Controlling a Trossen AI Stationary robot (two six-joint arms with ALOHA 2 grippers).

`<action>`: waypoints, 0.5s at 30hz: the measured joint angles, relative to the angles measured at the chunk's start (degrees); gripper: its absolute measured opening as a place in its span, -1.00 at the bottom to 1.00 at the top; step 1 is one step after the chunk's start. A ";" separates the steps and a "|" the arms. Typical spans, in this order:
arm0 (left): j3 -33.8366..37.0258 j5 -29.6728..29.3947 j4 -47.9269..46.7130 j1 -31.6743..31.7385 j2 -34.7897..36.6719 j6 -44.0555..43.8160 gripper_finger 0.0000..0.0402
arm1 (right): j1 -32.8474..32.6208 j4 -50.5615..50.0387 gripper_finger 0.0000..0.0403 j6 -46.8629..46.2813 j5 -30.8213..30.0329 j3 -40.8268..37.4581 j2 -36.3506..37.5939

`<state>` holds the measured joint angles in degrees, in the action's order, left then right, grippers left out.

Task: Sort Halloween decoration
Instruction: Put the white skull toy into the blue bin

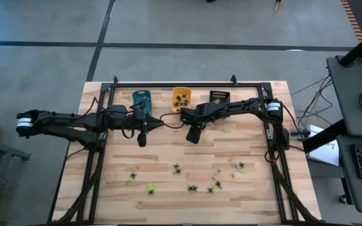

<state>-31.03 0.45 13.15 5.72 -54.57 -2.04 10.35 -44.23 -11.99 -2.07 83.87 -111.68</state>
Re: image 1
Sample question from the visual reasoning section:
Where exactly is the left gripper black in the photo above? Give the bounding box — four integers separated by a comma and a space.
132, 108, 164, 148

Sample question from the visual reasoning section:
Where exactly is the yellow plastic bin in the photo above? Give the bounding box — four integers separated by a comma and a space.
170, 87, 192, 114

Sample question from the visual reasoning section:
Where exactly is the teal plastic bin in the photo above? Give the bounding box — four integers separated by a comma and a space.
131, 90, 153, 116

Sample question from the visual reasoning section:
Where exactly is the black slotted plastic basket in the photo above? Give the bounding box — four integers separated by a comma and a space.
208, 90, 231, 105

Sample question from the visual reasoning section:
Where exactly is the black diagonal desk beam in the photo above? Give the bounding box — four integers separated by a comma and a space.
302, 119, 347, 154

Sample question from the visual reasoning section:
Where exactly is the white paper sheet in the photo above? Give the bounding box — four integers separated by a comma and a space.
305, 124, 341, 167

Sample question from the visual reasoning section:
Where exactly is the large grey desk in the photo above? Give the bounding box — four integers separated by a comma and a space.
326, 55, 362, 137

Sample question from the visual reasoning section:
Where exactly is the grey keyboard desk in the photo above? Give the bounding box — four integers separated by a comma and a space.
336, 134, 362, 215

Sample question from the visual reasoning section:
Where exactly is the black diagonal pole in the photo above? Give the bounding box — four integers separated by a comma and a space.
338, 24, 362, 67

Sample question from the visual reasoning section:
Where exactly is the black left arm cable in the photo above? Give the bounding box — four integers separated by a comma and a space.
119, 95, 153, 141

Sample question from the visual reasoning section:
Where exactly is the black cable loop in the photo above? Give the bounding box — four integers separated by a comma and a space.
263, 149, 279, 164

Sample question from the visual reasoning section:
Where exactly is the grey cable connector box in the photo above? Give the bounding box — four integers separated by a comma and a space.
289, 129, 311, 141

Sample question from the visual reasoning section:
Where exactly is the black cable bundle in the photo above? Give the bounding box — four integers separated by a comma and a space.
290, 75, 334, 126

